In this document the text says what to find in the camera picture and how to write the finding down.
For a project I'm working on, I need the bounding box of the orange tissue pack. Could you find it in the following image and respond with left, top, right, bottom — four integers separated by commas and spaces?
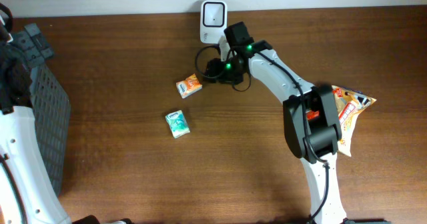
176, 73, 203, 99

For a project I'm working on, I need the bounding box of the green tissue pack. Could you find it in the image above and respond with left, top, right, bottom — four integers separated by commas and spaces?
165, 110, 190, 139

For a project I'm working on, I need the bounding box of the cream snack bag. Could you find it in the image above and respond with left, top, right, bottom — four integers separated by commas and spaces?
332, 85, 376, 157

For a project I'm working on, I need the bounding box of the red snack bag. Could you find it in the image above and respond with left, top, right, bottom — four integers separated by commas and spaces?
306, 110, 320, 121

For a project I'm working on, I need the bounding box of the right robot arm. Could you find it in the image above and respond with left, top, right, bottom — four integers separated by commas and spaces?
204, 22, 347, 223

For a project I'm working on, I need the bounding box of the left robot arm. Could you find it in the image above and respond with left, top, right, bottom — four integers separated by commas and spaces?
1, 5, 72, 223

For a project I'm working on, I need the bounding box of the white barcode scanner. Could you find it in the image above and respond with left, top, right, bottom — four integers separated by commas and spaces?
199, 0, 228, 44

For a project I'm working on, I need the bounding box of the grey plastic mesh basket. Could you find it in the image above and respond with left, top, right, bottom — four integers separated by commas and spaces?
30, 64, 71, 195

